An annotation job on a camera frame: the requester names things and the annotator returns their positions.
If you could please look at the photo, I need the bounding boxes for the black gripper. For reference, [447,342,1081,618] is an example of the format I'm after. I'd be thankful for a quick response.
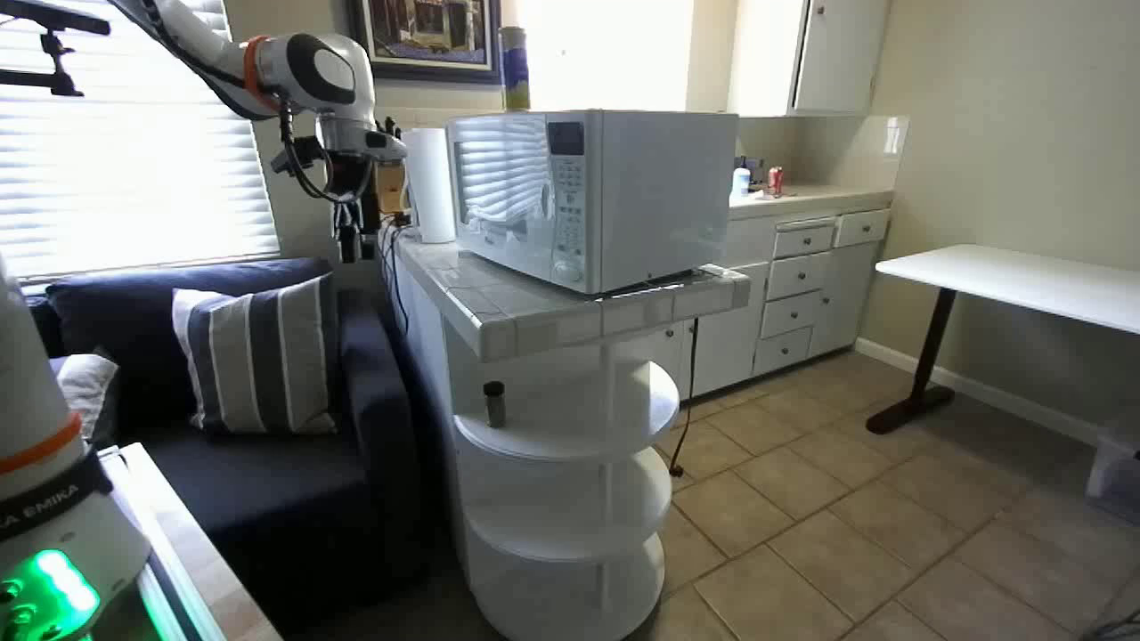
[328,153,377,255]

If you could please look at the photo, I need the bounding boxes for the yellow and blue can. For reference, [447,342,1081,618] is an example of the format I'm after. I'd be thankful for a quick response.
[502,26,531,114]

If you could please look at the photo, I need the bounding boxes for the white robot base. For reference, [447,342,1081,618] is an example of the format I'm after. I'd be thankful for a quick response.
[0,268,148,641]

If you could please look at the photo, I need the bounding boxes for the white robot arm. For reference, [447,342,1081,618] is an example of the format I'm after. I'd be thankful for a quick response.
[111,0,404,265]

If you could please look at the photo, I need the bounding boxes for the white microwave oven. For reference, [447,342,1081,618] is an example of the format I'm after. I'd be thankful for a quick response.
[447,110,736,294]

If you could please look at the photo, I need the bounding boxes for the small dark bottle on shelf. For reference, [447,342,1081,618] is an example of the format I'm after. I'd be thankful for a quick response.
[483,382,504,426]

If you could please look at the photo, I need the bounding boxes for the white tiled counter shelf unit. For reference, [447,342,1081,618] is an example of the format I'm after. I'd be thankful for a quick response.
[389,243,748,641]

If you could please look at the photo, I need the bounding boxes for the white paper towel roll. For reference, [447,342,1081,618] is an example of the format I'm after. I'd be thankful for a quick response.
[404,127,454,246]

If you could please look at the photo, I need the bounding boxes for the window blinds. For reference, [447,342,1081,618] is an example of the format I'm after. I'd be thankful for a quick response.
[0,0,276,280]

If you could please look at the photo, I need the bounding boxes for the striped grey white pillow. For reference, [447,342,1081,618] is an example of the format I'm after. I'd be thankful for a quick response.
[169,276,335,439]

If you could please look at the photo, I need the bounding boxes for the dark blue sofa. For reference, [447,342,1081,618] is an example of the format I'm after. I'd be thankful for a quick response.
[29,255,426,634]

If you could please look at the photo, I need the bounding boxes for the white kitchen drawer cabinet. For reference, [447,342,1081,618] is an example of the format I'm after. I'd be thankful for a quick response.
[626,185,889,397]

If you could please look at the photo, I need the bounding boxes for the white desk black legs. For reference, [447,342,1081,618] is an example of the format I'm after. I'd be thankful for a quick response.
[865,246,1140,434]

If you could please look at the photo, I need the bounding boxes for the framed wall picture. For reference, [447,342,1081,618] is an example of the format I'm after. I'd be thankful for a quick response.
[343,0,502,85]

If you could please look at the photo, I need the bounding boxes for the black camera tripod mount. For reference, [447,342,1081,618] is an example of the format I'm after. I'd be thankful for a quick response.
[0,0,111,96]

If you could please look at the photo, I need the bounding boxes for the white upper wall cabinet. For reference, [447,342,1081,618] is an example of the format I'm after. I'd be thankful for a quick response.
[724,0,892,121]

